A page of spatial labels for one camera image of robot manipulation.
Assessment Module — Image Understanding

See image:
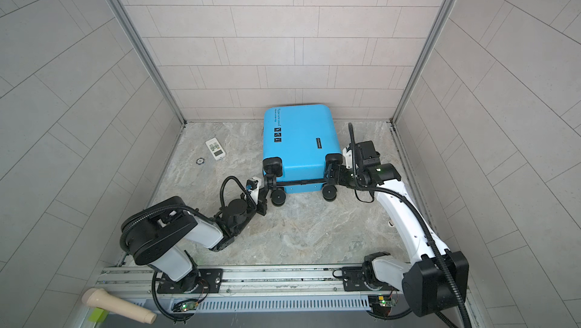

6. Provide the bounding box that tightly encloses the blue suitcase black lining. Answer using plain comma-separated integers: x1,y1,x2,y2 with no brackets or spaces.
263,104,343,206

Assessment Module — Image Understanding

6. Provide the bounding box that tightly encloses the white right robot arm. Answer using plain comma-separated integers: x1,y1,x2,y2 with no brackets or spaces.
325,141,472,327

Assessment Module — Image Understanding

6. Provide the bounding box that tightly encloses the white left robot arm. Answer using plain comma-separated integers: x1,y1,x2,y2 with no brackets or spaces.
119,176,269,282

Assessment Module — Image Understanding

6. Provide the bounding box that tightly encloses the white remote with barcode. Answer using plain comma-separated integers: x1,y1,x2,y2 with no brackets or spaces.
206,138,226,161

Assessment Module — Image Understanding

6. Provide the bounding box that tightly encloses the left circuit board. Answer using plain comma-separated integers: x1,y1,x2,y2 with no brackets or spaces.
172,299,199,313

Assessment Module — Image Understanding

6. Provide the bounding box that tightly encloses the circuit board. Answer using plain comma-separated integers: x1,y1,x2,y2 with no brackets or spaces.
172,299,199,313
368,296,397,317

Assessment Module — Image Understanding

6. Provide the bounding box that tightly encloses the right circuit board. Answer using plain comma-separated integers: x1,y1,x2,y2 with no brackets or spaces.
368,296,397,317

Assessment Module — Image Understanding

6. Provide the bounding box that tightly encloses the green sticky block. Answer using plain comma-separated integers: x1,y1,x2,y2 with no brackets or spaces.
88,308,109,323

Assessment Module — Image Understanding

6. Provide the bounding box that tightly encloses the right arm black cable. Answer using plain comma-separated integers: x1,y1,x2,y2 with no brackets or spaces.
346,122,473,328

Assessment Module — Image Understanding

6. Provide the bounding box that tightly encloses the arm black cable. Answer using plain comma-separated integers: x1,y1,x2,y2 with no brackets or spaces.
346,122,473,328
119,175,255,324

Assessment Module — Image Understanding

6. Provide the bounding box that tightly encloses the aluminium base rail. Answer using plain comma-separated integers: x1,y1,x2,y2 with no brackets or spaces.
95,264,403,310

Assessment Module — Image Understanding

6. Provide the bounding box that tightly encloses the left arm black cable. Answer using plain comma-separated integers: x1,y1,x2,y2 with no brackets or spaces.
119,175,255,324

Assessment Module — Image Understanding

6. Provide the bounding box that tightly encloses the beige handle tool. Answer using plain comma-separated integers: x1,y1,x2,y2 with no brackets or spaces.
82,288,157,324

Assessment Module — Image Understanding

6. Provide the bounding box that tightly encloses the aluminium corner post right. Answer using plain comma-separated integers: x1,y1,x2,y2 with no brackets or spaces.
391,0,474,124

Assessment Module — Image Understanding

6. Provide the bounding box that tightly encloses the aluminium corner post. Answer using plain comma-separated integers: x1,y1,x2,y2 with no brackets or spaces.
106,0,187,125
391,0,474,124

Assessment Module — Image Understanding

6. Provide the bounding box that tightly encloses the aluminium corner post left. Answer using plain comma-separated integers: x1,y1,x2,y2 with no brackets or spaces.
106,0,187,125

